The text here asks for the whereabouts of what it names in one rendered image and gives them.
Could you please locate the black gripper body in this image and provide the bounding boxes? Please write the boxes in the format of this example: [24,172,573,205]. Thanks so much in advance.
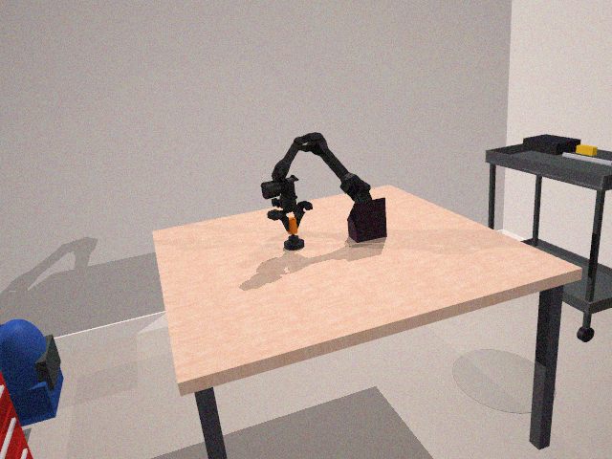
[267,194,313,221]

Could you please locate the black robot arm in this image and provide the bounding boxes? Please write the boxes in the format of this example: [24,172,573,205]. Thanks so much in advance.
[261,132,373,208]

